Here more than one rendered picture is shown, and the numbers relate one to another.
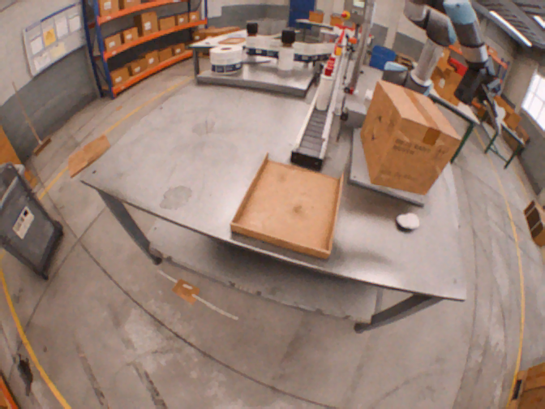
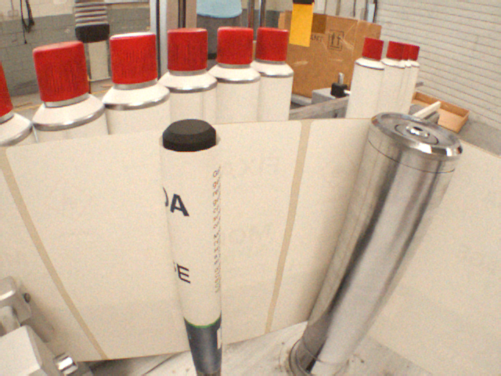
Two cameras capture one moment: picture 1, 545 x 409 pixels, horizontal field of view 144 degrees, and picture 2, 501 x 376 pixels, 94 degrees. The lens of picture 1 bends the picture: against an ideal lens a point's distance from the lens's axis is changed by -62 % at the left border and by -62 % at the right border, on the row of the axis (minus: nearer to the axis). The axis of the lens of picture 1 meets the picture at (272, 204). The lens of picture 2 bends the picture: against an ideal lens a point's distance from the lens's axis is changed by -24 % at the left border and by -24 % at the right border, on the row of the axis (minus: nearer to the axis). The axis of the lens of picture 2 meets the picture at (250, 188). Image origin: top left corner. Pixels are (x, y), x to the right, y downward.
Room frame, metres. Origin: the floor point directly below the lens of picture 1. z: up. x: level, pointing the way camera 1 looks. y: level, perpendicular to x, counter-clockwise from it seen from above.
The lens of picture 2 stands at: (1.68, -0.14, 1.10)
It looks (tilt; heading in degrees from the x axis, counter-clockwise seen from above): 33 degrees down; 210
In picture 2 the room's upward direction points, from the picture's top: 4 degrees clockwise
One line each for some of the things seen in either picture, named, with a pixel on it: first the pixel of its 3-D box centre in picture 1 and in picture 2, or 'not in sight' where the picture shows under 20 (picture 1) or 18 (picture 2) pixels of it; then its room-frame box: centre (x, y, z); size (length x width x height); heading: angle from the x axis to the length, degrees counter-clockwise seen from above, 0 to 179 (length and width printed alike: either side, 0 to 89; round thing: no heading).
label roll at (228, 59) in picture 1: (226, 58); not in sight; (1.41, 0.37, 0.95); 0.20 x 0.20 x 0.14
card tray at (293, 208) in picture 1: (293, 198); (434, 109); (0.42, -0.06, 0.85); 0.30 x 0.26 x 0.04; 167
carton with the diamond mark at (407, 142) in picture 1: (405, 135); (332, 55); (0.65, -0.45, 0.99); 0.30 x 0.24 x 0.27; 176
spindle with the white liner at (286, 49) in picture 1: (286, 51); not in sight; (1.38, 0.00, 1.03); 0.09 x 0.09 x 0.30
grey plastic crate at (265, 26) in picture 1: (267, 26); not in sight; (3.67, 0.34, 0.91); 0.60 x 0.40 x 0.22; 161
